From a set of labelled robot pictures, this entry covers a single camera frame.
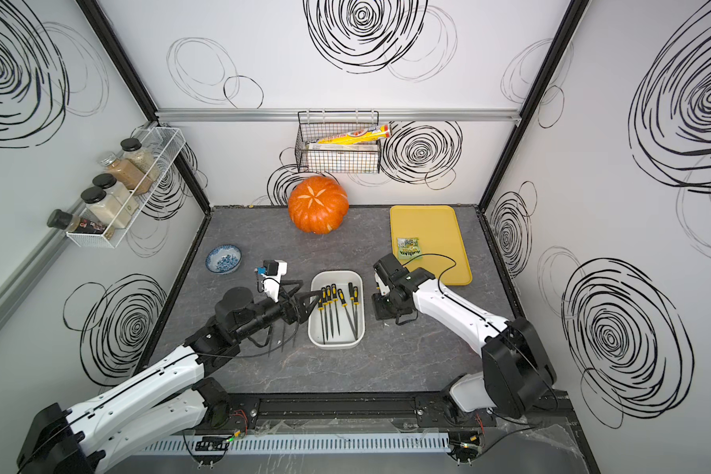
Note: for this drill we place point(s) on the green snack packet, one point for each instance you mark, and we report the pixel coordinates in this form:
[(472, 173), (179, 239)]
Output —
[(408, 248)]

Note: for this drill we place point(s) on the spice jar white powder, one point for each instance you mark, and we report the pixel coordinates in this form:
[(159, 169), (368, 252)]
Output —
[(112, 186)]

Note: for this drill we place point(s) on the white storage box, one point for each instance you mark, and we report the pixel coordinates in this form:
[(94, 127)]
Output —
[(352, 284)]

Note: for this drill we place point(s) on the spice jar pale powder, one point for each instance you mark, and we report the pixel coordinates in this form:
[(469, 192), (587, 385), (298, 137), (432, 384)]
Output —
[(106, 208)]

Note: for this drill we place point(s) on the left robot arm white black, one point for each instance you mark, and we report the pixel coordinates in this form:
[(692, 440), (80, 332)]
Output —
[(173, 395)]

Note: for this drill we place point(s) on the black wire wall basket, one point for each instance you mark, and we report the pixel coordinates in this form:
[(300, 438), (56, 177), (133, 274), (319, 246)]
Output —
[(315, 157)]

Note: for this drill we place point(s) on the small dark sauce bottle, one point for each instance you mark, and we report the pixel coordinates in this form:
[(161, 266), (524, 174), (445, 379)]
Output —
[(72, 223)]

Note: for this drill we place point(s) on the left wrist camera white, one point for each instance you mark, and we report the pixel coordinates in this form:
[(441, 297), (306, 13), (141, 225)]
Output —
[(269, 277)]

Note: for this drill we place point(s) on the yellow snack package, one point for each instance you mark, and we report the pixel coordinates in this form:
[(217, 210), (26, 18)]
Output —
[(359, 136)]

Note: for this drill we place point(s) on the file tool in box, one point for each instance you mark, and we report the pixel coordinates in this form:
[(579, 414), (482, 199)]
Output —
[(329, 314), (335, 301), (322, 314), (351, 319)]

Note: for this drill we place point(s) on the blue patterned ceramic bowl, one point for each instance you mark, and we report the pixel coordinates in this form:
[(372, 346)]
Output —
[(224, 259)]

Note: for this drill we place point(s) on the white slotted cable duct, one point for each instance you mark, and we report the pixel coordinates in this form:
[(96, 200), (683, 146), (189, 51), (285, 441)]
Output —
[(299, 444)]

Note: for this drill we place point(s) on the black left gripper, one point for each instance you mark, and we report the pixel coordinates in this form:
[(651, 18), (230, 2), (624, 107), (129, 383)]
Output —
[(297, 314)]

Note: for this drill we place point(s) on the clear acrylic wall shelf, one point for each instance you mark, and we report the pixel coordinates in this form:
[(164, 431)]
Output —
[(136, 196)]

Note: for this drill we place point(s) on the spice jar beige powder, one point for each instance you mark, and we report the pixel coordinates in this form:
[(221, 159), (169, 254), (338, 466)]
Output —
[(141, 157)]

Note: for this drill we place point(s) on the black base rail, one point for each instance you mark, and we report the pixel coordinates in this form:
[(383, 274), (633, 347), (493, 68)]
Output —
[(406, 410)]

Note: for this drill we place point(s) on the orange pumpkin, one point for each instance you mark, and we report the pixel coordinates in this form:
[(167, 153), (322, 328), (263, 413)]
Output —
[(318, 205)]

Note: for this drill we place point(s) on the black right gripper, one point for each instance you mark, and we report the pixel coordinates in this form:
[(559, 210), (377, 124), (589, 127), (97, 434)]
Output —
[(379, 311)]

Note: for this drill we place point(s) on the spice jar brown powder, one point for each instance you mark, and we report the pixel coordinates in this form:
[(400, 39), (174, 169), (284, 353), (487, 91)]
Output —
[(126, 173)]

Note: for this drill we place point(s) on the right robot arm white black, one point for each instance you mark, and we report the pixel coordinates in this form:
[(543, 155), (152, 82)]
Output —
[(516, 370)]

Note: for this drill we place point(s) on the yellow plastic tray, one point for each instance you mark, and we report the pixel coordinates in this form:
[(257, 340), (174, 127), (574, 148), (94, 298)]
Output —
[(443, 249)]

